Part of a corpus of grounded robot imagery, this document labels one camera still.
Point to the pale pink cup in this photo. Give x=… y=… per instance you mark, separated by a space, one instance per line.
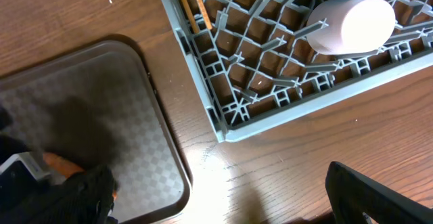
x=354 y=26

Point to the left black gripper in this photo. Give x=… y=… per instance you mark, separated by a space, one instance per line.
x=22 y=172

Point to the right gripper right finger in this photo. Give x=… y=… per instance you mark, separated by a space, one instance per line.
x=355 y=198

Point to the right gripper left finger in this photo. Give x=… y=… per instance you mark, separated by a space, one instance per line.
x=35 y=209

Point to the wooden chopstick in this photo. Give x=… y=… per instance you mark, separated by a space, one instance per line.
x=204 y=14
x=190 y=16

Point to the grey dishwasher rack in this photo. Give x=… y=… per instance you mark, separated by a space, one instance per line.
x=255 y=69

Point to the dark brown serving tray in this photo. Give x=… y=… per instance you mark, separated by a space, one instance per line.
x=96 y=106

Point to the orange carrot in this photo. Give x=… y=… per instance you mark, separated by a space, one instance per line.
x=64 y=168

